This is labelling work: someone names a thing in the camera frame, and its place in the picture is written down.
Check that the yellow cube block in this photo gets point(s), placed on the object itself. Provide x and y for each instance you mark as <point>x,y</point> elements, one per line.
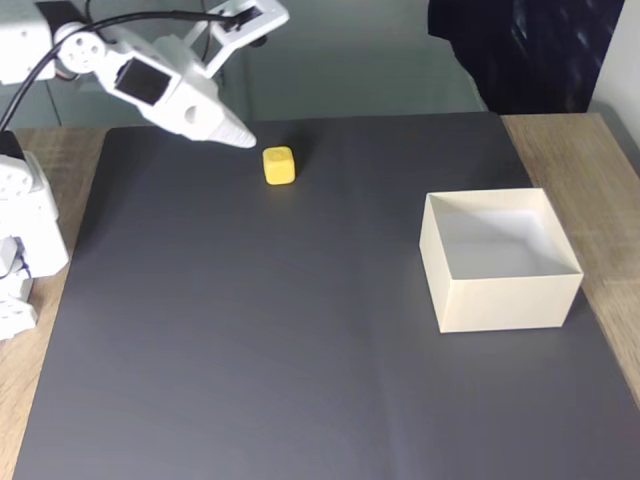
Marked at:
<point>279,166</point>

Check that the white open box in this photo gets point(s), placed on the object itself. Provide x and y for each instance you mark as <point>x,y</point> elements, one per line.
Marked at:
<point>505,305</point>

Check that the green cabinet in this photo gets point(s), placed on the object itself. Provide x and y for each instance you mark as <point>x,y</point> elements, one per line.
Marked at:
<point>350,65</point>

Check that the black mat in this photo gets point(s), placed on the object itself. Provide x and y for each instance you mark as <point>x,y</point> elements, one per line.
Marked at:
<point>250,325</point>

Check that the dark cloth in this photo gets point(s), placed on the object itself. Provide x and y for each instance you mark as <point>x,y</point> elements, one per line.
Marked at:
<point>530,55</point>

